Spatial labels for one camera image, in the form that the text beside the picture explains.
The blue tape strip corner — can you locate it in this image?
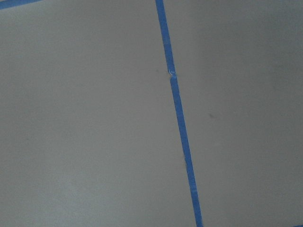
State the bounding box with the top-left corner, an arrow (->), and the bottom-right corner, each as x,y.
0,0 -> 40,9

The long blue tape strip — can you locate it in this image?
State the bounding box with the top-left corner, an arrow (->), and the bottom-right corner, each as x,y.
155,0 -> 204,227

